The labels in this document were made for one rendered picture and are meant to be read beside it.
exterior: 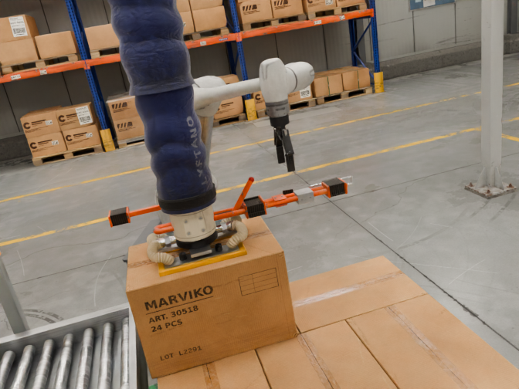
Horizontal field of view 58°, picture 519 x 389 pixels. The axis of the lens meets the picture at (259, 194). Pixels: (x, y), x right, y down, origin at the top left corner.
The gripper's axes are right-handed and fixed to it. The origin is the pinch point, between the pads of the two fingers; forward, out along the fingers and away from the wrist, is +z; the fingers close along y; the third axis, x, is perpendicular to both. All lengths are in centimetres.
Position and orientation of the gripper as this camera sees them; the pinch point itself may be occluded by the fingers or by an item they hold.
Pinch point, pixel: (286, 164)
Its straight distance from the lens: 189.9
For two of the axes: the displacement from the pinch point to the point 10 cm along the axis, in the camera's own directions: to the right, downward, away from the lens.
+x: 9.6, -2.3, 1.7
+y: 2.3, 3.0, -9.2
